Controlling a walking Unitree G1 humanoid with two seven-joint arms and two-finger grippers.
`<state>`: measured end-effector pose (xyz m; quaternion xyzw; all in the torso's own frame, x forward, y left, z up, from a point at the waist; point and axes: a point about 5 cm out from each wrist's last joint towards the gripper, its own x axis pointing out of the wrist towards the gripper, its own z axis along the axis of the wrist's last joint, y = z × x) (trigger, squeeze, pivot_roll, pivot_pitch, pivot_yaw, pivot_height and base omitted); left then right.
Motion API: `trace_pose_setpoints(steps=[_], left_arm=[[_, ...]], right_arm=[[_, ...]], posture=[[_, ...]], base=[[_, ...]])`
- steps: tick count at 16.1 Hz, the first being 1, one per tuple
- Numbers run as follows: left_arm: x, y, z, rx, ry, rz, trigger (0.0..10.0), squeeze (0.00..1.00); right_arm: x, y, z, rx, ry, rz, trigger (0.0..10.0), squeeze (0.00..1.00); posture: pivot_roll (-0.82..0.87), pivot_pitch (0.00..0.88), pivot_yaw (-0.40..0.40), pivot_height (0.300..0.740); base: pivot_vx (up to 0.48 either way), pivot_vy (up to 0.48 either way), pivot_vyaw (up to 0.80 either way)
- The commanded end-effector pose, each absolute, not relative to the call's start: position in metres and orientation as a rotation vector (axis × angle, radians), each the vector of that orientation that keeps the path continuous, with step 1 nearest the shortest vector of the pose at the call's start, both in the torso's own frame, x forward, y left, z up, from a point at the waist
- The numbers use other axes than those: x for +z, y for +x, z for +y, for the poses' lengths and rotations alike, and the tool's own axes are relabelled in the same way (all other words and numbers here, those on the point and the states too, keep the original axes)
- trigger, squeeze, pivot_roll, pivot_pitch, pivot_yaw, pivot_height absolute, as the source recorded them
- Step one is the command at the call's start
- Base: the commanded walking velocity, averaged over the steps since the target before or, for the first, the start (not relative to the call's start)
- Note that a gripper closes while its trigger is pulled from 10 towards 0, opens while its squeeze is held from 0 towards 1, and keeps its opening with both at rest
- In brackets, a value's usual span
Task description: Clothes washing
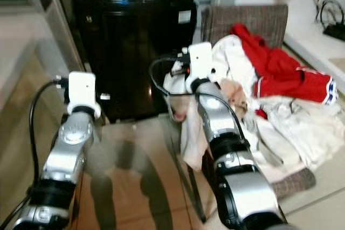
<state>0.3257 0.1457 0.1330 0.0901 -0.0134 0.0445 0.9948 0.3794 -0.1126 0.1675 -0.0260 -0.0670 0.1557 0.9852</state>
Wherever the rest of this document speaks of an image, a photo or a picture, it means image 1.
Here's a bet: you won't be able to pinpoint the white cloth garment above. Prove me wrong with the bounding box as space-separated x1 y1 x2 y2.
163 34 260 172

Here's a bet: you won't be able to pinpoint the black top-load washing machine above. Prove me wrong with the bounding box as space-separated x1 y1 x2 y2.
70 0 198 123

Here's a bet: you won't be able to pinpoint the white sticker on washer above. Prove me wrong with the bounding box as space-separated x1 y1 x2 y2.
177 10 191 25

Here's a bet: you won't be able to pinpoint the pale pink garment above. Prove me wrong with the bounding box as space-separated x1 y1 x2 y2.
218 78 250 119

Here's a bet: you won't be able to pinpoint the brown wicker chair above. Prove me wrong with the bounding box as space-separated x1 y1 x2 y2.
199 4 319 224

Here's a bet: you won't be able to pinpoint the red garment with white stripes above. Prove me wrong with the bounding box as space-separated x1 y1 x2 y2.
231 23 339 120

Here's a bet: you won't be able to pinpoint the cream jacket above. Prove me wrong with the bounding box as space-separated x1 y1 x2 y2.
245 95 345 184

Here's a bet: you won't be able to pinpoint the white counter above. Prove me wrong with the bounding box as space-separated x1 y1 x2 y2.
282 0 345 82

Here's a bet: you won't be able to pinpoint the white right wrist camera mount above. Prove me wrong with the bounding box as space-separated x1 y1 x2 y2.
185 41 214 94

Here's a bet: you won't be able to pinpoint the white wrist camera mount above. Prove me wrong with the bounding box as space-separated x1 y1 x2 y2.
185 41 214 94
67 71 102 119

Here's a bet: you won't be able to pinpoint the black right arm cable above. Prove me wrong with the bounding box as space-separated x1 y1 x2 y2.
149 57 195 97

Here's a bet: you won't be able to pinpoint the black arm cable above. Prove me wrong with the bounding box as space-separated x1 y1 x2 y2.
0 78 71 230
149 57 195 97

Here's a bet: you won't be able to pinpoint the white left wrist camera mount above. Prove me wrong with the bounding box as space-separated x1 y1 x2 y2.
67 71 102 119

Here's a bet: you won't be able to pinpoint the black cables on counter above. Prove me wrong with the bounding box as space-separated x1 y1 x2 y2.
315 0 345 40

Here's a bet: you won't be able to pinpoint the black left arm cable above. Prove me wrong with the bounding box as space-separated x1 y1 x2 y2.
0 78 71 230

